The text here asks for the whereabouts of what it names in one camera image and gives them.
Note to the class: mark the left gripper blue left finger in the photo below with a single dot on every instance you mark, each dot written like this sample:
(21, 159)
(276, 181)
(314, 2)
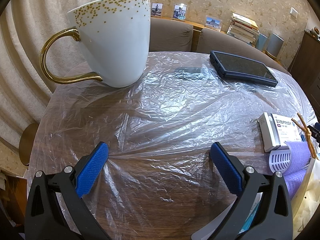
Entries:
(55, 208)

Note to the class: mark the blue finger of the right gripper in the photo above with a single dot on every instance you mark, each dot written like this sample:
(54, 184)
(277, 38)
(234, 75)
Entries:
(315, 131)

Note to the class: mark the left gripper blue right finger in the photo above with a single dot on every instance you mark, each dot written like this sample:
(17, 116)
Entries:
(262, 209)

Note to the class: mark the purple hair roller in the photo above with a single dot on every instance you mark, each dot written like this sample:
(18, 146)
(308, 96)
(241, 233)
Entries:
(292, 163)

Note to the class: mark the white medicine box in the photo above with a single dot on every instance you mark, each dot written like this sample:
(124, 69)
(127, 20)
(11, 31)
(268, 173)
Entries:
(276, 130)

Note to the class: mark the dark wooden cabinet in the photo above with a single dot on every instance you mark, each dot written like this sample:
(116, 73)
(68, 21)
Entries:
(305, 68)

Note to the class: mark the grey speaker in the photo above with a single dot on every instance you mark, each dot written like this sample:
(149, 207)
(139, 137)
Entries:
(274, 45)

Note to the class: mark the small blue grey box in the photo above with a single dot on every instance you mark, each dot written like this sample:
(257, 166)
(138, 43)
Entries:
(261, 42)

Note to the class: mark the dark blue phone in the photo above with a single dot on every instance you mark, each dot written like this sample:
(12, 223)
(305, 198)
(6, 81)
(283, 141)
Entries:
(239, 68)

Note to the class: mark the clear plastic table cover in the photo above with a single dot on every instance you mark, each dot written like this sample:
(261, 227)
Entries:
(159, 182)

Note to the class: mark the stack of books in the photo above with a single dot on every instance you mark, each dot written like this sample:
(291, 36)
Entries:
(243, 28)

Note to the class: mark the brown sofa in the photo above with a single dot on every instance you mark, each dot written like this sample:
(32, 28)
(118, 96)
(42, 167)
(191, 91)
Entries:
(171, 35)

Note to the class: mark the beige curtain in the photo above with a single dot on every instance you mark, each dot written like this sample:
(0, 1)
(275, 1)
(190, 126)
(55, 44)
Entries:
(25, 92)

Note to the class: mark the photo frame right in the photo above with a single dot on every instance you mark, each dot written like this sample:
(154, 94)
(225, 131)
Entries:
(213, 22)

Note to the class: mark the photo frame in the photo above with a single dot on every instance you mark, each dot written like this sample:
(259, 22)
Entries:
(213, 22)
(179, 11)
(156, 9)

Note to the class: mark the photo frame middle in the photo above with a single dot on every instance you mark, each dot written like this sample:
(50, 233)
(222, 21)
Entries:
(179, 11)

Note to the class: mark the white mug with gold handle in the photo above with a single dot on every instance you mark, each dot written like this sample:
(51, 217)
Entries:
(114, 38)

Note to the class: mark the photo frame left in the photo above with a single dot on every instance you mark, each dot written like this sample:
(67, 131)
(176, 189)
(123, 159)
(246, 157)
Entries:
(156, 9)

